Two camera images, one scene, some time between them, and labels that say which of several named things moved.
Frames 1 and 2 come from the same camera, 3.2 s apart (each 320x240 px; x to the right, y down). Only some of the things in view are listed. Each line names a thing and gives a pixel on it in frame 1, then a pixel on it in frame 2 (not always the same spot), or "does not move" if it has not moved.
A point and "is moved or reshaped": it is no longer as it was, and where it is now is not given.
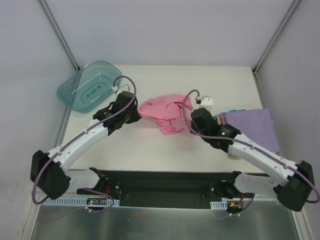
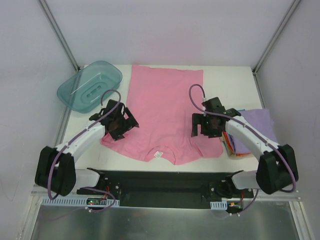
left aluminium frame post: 59,32 does not move
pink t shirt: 167,110 is moved or reshaped
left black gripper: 132,114 to 130,121
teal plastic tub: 89,87 does not move
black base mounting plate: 166,190 does not move
